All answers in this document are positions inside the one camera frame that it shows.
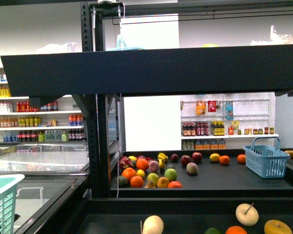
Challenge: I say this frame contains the far dark red apple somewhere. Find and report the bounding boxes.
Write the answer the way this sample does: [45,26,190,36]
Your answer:
[191,152,203,164]

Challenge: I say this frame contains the pink dragon fruit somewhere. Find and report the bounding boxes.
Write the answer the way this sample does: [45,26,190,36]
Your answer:
[118,156,135,171]

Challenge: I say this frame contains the black perforated shelf post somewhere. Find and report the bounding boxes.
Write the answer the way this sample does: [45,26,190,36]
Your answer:
[80,1,110,199]

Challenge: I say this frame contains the glass top freezer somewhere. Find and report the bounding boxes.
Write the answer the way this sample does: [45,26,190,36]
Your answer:
[0,142,89,234]

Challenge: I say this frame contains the golden pear apple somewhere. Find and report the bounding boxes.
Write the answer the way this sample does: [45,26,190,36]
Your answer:
[264,219,293,234]

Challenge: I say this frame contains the black front fruit tray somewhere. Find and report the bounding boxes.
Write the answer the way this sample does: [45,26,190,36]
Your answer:
[66,197,293,234]

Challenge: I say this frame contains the far green apple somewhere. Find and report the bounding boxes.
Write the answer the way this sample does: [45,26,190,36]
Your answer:
[164,168,178,181]

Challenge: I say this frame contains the light blue shopping basket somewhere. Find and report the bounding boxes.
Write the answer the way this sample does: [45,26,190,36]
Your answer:
[243,136,290,178]

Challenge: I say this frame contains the green lime upper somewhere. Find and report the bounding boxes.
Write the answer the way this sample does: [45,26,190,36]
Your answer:
[204,227,221,234]

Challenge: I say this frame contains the white pear with stem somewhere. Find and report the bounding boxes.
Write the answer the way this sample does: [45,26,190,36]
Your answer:
[235,203,259,227]

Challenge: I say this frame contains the far peach alone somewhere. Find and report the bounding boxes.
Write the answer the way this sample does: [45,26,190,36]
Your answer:
[186,162,198,175]

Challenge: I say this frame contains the far yellow lemon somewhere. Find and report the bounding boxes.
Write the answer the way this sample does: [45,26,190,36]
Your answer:
[209,153,220,163]

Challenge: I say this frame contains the small orange tangerine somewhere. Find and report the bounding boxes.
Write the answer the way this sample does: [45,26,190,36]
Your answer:
[225,226,247,234]

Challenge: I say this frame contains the far orange near basket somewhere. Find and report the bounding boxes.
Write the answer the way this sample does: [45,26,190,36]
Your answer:
[237,154,246,164]

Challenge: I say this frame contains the teal plastic basket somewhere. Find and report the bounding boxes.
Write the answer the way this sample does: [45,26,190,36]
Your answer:
[0,174,25,234]

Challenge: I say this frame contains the black upper shelf board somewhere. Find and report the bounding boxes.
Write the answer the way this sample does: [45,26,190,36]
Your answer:
[1,45,293,96]

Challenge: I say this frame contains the far large orange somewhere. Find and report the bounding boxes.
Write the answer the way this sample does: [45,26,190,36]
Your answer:
[136,158,149,171]

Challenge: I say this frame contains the white retail wall shelf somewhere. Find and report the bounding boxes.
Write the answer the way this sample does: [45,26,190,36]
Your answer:
[180,92,278,150]

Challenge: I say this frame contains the far orange beside lemon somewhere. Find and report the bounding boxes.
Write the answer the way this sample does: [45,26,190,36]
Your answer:
[219,156,230,165]

